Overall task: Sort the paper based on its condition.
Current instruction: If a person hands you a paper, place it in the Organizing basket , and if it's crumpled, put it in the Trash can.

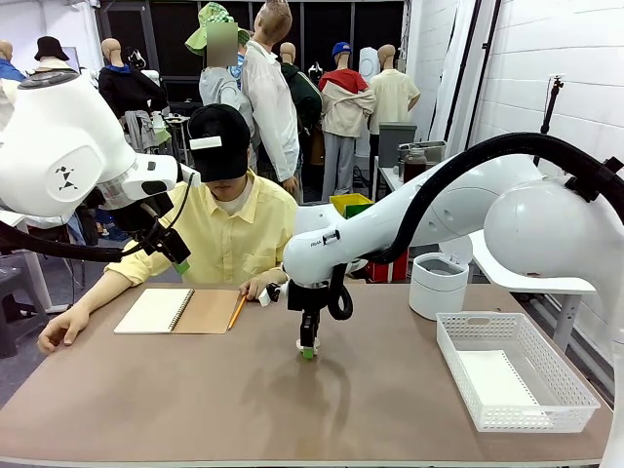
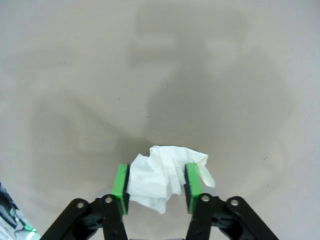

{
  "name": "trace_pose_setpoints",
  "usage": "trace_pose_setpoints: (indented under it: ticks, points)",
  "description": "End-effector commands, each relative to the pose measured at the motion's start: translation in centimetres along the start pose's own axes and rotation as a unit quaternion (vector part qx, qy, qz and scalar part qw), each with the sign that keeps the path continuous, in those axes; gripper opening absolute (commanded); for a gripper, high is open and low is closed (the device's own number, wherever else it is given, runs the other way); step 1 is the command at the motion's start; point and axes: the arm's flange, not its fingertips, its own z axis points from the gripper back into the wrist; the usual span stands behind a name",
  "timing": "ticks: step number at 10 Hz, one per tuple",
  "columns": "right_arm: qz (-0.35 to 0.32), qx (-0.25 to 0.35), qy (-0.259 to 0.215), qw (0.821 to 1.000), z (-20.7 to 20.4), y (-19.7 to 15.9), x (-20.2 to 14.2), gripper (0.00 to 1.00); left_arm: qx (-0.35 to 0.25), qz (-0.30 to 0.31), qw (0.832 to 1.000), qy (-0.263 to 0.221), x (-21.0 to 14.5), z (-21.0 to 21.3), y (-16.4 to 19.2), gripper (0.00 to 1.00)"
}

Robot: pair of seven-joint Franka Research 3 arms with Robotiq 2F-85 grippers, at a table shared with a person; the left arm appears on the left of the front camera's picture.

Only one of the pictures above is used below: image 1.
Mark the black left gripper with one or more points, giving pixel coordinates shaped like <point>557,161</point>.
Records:
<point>144,217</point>

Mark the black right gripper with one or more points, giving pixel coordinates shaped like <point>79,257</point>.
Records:
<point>304,296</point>

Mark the brown spiral notebook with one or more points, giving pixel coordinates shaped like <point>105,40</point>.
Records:
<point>205,312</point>

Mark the yellow pencil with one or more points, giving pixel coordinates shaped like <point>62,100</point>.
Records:
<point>237,312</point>

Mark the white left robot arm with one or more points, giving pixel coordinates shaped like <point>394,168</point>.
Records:
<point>58,136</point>

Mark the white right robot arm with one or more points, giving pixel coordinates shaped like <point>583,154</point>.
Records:
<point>536,229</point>

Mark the person's right forearm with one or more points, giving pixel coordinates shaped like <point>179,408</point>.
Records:
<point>105,292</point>

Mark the person's left hand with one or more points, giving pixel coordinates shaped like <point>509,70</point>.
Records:
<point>258,290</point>

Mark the person's right hand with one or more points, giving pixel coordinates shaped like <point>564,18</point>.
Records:
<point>66,329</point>

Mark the person in yellow shirt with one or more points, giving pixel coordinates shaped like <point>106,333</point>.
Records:
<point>244,234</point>

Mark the black baseball cap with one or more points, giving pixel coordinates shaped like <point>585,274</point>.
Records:
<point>219,161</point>

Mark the red recycling bin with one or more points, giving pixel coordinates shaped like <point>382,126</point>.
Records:
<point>390,270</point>

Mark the table with green cloth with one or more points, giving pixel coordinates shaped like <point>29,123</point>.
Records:
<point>163,136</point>

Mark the green recycling bin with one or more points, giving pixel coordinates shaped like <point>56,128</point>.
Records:
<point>358,210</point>

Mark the white round trash bin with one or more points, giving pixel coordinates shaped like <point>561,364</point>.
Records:
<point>436,292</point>

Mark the yellow recycling bin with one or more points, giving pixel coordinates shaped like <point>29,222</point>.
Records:
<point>351,200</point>

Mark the white work table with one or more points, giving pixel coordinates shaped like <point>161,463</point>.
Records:
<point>36,273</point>

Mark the figure in gray vest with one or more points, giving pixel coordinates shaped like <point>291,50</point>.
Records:
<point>219,90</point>

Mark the mannequin in black sweater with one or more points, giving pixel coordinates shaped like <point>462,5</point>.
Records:
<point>127,90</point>

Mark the small white table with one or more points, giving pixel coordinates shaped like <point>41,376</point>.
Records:
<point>387,176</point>

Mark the tall mannequin in white shirt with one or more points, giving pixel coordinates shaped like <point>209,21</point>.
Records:
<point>270,97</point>

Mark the brown glass jar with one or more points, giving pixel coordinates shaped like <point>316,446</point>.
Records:
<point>414,168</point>

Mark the mannequin in dark green hoodie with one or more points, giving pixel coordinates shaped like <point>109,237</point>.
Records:
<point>302,92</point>

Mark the gray box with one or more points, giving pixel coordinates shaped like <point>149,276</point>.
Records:
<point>395,144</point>

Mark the mannequin in red beige jacket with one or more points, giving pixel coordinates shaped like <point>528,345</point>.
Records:
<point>343,107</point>

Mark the metal tray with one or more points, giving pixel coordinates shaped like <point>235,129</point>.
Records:
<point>434,150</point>

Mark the large white side table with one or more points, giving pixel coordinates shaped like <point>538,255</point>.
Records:
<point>536,280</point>

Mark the green gingham bucket hat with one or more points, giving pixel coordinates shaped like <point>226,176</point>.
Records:
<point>209,17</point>

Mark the black bucket hat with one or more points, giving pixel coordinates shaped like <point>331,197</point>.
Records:
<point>51,49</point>

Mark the mannequin in blue white top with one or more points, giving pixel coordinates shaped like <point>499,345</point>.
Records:
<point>10,73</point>

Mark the mannequin in cream shirt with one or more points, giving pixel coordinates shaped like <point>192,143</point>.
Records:
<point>392,97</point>

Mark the white perforated plastic basket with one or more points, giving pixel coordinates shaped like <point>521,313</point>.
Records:
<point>560,385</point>

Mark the blue cap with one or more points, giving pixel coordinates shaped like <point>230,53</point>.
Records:
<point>342,49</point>

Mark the white mannequin torso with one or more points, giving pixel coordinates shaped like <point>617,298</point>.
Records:
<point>368,66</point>

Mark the black vertical pole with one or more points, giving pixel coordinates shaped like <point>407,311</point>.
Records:
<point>463,63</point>
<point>485,63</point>

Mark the black tripod stand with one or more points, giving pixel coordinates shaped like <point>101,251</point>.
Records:
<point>548,117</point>

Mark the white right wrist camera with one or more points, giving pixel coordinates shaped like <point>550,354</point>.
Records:
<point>270,295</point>

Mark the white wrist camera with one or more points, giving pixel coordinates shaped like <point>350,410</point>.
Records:
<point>270,295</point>
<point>190,176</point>

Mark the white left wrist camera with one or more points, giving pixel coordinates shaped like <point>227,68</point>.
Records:
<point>190,176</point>

